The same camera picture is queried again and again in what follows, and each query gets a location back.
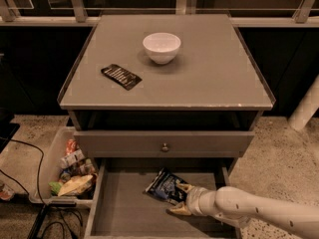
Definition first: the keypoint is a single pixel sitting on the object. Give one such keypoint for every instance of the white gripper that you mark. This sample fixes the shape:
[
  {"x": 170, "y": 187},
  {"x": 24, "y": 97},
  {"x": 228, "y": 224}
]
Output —
[{"x": 193, "y": 197}]

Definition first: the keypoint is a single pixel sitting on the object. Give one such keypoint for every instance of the blue chip bag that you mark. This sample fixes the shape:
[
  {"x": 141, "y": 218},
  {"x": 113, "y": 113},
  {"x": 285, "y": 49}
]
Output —
[{"x": 164, "y": 187}]

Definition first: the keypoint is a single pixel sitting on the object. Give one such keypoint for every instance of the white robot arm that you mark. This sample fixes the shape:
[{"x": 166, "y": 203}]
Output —
[{"x": 236, "y": 207}]

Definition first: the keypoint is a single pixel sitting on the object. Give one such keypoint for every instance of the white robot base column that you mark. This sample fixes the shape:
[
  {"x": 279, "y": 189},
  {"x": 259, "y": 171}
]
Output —
[{"x": 306, "y": 108}]

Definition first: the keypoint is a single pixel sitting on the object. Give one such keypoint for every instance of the brass drawer knob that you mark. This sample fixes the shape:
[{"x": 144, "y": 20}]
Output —
[{"x": 164, "y": 147}]

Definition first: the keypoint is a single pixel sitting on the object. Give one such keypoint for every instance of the open grey middle drawer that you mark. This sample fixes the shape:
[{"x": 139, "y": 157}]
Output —
[{"x": 122, "y": 210}]

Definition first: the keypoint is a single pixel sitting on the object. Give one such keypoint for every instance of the grey drawer cabinet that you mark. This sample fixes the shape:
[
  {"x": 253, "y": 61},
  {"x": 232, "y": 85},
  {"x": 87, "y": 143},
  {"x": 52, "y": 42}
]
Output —
[{"x": 212, "y": 84}]

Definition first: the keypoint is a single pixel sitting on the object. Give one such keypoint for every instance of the closed grey top drawer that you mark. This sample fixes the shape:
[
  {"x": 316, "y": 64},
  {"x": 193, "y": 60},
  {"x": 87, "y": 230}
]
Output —
[{"x": 147, "y": 143}]

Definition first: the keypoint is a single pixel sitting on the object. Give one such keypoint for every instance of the yellow snack bag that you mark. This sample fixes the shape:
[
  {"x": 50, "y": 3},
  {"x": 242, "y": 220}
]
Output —
[{"x": 77, "y": 184}]

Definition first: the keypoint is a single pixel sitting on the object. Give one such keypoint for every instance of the clear plastic storage bin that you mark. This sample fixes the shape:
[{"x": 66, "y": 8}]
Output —
[{"x": 50, "y": 170}]

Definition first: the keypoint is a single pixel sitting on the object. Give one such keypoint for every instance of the green snack packet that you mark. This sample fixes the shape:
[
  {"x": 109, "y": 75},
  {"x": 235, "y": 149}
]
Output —
[{"x": 55, "y": 187}]

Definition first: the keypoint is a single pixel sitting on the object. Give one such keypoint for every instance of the black snack packet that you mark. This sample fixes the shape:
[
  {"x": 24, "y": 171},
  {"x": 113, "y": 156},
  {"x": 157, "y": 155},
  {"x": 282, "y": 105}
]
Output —
[{"x": 121, "y": 76}]

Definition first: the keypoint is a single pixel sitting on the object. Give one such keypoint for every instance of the white ceramic bowl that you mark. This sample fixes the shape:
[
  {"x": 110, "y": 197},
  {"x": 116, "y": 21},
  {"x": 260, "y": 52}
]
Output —
[{"x": 161, "y": 47}]

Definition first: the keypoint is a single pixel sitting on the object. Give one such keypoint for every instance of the red white object on floor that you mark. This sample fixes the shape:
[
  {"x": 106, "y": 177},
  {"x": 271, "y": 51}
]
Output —
[{"x": 6, "y": 193}]

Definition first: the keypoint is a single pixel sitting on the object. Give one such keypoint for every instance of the black box at left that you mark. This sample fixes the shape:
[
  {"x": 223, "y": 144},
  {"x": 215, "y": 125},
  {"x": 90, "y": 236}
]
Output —
[{"x": 7, "y": 127}]

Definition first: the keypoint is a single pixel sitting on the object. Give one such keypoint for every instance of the metal window railing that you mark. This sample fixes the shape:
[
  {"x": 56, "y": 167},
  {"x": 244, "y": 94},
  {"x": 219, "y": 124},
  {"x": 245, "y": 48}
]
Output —
[{"x": 89, "y": 12}]

